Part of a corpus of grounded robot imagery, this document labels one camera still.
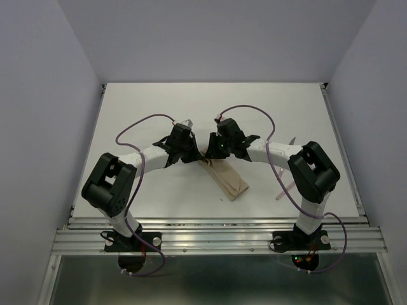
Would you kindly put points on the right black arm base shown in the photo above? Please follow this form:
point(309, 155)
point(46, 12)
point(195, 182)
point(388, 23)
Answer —
point(297, 240)

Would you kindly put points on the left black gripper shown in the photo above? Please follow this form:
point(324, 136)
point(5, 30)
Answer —
point(195, 155)

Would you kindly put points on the pink handled knife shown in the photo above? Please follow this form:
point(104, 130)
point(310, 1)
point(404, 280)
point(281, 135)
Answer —
point(281, 171)

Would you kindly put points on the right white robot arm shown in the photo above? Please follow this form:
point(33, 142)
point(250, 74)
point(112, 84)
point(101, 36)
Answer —
point(314, 174)

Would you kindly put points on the aluminium front rail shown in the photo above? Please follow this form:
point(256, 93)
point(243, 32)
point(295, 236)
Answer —
point(208, 236)

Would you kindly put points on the beige cloth napkin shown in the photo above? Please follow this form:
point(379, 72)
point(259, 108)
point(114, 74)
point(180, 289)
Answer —
point(226, 177)

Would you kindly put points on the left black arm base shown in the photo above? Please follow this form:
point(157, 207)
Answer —
point(116, 243)

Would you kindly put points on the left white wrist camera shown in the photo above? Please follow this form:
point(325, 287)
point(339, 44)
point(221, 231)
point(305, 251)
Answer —
point(187, 123)

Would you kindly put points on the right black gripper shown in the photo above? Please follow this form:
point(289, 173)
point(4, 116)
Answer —
point(212, 152)

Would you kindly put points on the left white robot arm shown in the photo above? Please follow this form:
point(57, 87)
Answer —
point(110, 183)

